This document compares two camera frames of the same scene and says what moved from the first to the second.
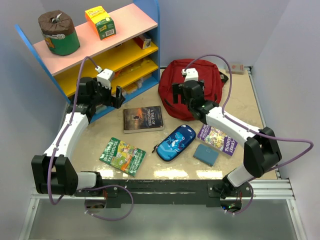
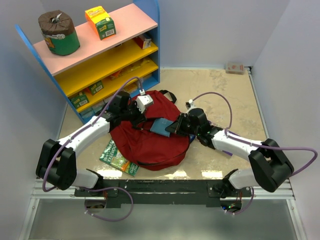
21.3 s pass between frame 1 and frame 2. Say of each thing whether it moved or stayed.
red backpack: moved
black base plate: stayed
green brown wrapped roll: stayed
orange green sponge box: stayed
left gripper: moved
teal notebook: moved
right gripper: moved
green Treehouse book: stayed
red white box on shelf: stayed
